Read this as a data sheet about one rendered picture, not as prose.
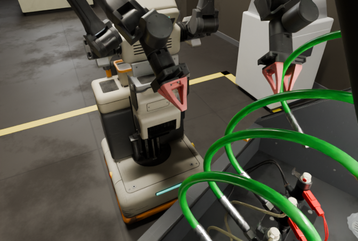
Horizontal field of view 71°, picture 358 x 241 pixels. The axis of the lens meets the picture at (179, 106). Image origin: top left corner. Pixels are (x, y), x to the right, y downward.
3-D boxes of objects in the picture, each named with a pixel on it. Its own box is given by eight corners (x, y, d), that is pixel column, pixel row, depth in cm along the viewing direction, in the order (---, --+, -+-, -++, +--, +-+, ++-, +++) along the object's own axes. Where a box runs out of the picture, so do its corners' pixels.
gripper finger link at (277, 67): (303, 94, 60) (301, 57, 62) (276, 90, 59) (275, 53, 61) (286, 100, 66) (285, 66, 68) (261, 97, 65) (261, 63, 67)
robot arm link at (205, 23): (202, 19, 113) (192, 19, 112) (212, 9, 104) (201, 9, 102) (206, 39, 113) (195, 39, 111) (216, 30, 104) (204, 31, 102)
